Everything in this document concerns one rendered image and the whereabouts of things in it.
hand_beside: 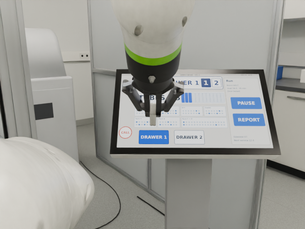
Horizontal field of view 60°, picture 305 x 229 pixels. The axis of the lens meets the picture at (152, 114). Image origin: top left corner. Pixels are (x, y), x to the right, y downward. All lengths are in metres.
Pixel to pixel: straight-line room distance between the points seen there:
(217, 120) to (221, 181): 0.98
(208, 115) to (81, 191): 0.63
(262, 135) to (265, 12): 0.78
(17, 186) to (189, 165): 0.81
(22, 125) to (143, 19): 0.63
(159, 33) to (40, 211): 0.24
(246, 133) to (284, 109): 2.03
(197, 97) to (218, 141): 0.16
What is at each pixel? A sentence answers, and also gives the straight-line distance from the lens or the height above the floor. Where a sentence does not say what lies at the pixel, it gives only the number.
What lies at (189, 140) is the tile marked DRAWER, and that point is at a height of 1.00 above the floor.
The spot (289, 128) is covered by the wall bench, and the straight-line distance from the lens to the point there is 2.91.
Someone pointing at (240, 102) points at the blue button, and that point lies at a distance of 0.92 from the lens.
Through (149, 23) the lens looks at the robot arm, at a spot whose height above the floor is 1.30.
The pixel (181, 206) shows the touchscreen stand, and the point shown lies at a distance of 1.03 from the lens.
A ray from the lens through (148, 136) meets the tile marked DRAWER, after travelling 0.82.
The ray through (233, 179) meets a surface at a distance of 1.74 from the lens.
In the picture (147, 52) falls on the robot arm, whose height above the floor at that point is 1.27.
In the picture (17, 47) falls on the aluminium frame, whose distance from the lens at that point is 0.85.
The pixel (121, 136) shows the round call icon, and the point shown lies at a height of 1.00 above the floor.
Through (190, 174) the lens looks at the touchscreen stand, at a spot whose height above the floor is 0.84.
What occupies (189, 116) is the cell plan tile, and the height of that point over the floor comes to 1.06.
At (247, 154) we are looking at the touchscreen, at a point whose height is 0.96.
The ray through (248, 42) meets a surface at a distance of 1.54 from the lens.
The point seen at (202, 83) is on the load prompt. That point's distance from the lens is 0.92.
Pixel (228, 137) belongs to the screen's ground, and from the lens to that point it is 0.85.
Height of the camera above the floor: 1.28
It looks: 15 degrees down
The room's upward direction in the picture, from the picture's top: straight up
